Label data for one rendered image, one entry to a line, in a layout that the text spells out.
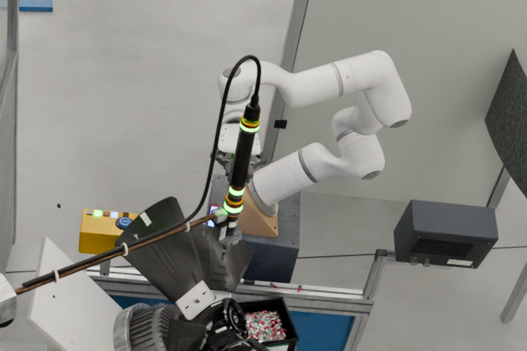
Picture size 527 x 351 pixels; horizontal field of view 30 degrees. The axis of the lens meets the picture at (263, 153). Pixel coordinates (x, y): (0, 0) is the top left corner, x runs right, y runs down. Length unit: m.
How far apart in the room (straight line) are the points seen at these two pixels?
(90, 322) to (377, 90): 0.93
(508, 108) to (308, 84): 2.02
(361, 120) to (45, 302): 1.05
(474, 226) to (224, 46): 2.96
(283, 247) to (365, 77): 0.83
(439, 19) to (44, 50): 2.23
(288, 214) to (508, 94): 1.48
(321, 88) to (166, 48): 3.12
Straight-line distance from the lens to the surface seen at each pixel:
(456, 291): 4.54
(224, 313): 2.46
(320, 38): 4.22
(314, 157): 3.04
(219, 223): 2.34
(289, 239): 3.16
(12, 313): 2.12
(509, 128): 4.35
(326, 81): 2.47
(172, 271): 2.45
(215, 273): 2.64
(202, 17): 5.86
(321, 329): 3.26
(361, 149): 2.98
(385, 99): 2.60
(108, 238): 2.89
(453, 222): 2.93
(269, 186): 3.09
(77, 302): 2.45
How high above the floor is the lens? 3.11
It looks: 39 degrees down
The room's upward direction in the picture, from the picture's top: 12 degrees clockwise
